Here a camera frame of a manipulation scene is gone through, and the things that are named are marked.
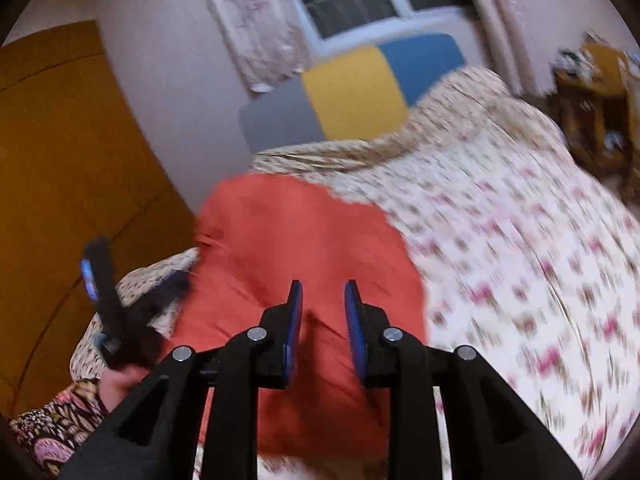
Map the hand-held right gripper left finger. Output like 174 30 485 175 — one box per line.
57 280 304 480

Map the wooden desk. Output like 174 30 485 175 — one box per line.
552 35 640 186

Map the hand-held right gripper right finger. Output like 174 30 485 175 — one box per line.
344 280 583 480

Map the person's left hand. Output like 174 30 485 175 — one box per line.
100 362 151 413

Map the yellow wooden wardrobe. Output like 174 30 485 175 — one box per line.
0 20 198 421

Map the grey yellow blue headboard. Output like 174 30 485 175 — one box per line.
239 34 466 153

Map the patterned curtain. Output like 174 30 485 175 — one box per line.
452 0 531 96
192 0 311 91

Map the orange down jacket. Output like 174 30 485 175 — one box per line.
167 172 431 461

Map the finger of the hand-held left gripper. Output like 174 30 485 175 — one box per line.
125 272 193 333
80 237 126 336

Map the floral quilt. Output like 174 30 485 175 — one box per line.
70 65 640 480

